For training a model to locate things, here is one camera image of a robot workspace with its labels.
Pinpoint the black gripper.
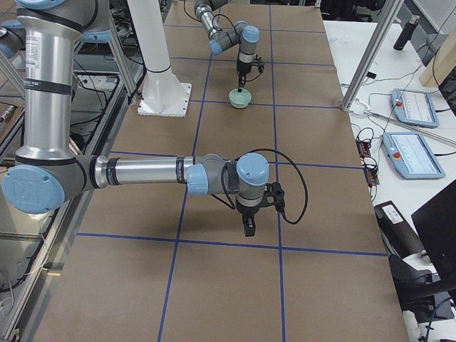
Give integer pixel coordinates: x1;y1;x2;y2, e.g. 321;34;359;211
236;60;252;93
236;202;261;237

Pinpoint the mint green bowl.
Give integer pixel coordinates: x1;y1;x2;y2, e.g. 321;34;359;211
229;88;252;109

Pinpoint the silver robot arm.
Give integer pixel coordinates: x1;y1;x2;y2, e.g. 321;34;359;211
194;0;264;93
1;1;269;237

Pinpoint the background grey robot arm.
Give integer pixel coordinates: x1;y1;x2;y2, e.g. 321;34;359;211
1;19;26;58

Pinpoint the black water bottle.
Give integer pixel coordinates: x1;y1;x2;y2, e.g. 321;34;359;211
393;15;420;51

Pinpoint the small electronics board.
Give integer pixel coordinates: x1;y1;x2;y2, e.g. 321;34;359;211
356;140;371;158

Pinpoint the black box device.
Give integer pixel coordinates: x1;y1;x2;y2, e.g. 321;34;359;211
374;201;424;259

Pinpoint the far blue teach pendant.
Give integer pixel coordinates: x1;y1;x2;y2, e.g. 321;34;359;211
391;88;440;128

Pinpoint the blue teach pendant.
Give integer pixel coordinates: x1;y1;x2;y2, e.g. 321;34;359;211
383;132;445;180
391;88;440;128

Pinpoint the near blue teach pendant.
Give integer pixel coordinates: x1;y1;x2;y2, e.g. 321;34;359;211
383;132;445;180

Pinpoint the black computer monitor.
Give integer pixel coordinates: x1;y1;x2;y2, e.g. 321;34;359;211
412;182;455;290

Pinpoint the wooden board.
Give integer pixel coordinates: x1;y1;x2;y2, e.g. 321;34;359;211
420;29;455;88

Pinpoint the metal rod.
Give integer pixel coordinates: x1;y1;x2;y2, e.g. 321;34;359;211
368;111;456;145

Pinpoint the black camera cable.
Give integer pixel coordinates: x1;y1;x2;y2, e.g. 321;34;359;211
183;0;266;85
220;148;309;225

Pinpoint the white pedestal column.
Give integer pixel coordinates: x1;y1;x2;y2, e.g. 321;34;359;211
128;0;192;118

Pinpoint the aluminium side frame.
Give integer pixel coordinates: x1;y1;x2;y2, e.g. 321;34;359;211
108;12;136;105

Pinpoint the aluminium frame post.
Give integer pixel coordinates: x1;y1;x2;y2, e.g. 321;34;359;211
341;0;404;112

